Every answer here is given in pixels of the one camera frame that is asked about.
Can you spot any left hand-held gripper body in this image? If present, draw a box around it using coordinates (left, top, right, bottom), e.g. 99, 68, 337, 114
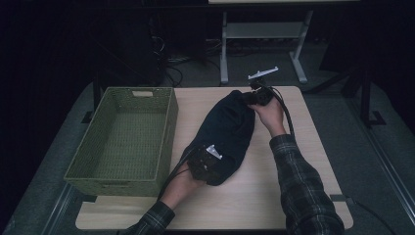
187, 144, 224, 182

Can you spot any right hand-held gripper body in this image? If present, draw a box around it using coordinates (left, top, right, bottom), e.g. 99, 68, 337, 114
247, 67, 280, 107

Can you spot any dark navy garment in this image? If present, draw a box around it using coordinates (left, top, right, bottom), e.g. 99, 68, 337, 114
180, 90, 256, 187

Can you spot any green woven basket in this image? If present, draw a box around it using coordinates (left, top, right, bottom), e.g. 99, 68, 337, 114
64, 86, 179, 198

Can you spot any person's right hand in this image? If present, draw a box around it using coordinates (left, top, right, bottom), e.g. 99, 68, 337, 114
255, 96, 288, 138

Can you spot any person's left hand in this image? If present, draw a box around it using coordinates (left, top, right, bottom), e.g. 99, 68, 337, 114
161, 163, 206, 210

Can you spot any black metal stand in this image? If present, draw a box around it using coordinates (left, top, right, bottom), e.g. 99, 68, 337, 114
306, 65, 388, 128

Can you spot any grey table clamp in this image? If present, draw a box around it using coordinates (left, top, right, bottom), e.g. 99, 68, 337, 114
329, 194, 355, 205

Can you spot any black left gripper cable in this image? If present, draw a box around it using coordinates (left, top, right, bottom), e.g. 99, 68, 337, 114
157, 148, 200, 201

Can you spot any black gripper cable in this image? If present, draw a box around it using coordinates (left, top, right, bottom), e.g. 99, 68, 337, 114
267, 85, 297, 138
157, 148, 200, 201

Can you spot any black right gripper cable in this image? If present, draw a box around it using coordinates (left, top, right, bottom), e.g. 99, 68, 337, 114
267, 85, 297, 138

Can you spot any white metal table frame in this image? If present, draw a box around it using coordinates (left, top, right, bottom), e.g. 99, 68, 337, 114
219, 9, 314, 85

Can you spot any tangle of dark cables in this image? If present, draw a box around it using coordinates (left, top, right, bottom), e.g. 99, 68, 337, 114
148, 16, 226, 87

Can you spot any metal floor rail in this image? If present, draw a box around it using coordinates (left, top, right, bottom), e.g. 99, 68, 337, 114
42, 182, 76, 235
346, 97, 415, 226

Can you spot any thin black floor cable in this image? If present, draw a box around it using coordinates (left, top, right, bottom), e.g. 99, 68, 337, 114
346, 195, 397, 235

